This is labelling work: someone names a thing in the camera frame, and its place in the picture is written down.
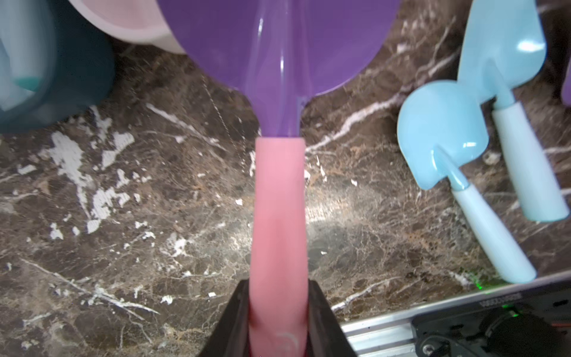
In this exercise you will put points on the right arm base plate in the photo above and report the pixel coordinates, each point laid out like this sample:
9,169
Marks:
535,322

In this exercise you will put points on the white storage box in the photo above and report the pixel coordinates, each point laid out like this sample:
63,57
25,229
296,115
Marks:
133,21

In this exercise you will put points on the aluminium front rail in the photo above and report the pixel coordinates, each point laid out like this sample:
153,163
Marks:
393,335

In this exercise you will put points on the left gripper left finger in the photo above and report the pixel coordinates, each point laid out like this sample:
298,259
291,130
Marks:
230,336

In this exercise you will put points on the dark teal storage box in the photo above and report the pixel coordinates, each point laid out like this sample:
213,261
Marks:
54,64

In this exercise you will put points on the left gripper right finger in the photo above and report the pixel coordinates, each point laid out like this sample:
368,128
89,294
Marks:
325,335

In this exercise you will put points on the purple pointed shovel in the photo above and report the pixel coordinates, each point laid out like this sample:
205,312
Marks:
280,55

